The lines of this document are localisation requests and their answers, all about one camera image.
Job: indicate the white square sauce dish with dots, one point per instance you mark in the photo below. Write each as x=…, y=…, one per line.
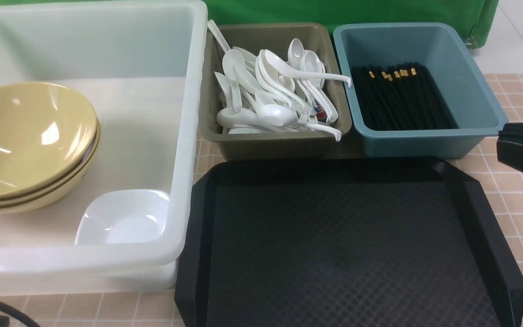
x=124, y=216

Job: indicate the yellow noodle bowl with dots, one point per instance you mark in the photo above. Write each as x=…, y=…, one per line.
x=45, y=130

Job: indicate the white spoon blue tip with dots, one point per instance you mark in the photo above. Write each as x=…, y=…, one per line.
x=328, y=111

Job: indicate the yellow bowl lower in tub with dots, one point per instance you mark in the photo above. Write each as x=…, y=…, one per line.
x=47, y=200

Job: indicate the yellow bowl in tub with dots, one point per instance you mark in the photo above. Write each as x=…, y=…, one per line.
x=74, y=173
x=47, y=200

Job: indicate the yellow bowl upper in tub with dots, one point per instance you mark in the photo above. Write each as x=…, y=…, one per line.
x=74, y=173

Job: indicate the white spoon front large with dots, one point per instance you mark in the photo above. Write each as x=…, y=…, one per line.
x=275, y=118

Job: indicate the olive plastic spoon bin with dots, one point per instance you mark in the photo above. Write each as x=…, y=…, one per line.
x=275, y=37

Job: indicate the white spoon upper centre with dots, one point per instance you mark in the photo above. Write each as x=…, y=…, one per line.
x=233, y=59

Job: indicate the black plastic serving tray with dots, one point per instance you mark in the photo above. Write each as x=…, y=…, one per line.
x=395, y=242

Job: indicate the white spoon leaning on rim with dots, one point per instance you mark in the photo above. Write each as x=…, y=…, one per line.
x=217, y=34

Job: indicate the black chopsticks pile in bin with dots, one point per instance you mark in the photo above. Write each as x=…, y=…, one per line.
x=401, y=97

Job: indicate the large white plastic tub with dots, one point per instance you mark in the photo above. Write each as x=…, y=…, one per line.
x=139, y=63

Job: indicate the blue plastic chopstick bin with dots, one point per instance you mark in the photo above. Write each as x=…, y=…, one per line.
x=434, y=46

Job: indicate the white spoon long handle right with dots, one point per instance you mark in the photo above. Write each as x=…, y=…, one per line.
x=283, y=68

